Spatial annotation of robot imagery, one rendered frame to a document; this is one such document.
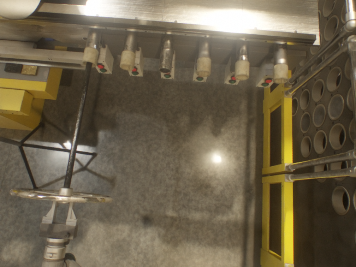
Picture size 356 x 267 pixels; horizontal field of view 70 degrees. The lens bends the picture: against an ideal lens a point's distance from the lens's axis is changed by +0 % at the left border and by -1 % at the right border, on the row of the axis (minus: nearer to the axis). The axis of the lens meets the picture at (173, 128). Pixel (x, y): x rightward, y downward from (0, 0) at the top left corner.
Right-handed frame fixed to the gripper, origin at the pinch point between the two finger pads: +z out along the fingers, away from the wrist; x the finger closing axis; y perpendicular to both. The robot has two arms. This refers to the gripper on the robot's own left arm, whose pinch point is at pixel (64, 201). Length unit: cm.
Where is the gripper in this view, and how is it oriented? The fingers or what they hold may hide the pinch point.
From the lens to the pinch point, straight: 114.3
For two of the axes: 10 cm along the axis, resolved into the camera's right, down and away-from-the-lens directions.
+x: -9.9, -1.1, -0.6
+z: 0.9, -9.7, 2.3
